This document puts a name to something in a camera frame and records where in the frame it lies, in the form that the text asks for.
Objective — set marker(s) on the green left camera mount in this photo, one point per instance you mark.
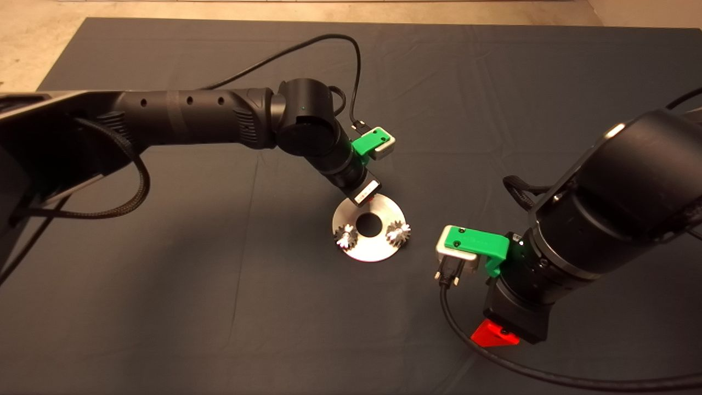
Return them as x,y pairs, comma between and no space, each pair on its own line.
366,141

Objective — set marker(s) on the dark grey table cloth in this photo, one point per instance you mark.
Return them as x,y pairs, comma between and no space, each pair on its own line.
439,71

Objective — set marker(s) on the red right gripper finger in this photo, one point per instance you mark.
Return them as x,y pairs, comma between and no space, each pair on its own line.
492,334

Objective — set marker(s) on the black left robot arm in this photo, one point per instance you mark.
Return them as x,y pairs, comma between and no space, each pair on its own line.
186,118

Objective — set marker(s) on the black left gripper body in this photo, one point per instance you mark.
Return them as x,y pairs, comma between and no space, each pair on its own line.
357,187

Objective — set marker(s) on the silver right camera box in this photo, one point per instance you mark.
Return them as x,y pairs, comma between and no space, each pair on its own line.
454,255

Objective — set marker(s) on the round metal carrier plate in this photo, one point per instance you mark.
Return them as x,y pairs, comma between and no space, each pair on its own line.
370,249

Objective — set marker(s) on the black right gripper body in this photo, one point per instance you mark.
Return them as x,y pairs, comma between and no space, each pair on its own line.
515,312

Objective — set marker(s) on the green right camera mount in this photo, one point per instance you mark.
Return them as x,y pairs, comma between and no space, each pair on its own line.
474,241

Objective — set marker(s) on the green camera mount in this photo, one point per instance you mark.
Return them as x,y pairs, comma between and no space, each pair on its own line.
366,141
474,241

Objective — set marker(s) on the small steel planetary gear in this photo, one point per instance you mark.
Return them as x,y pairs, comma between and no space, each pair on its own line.
345,237
397,233

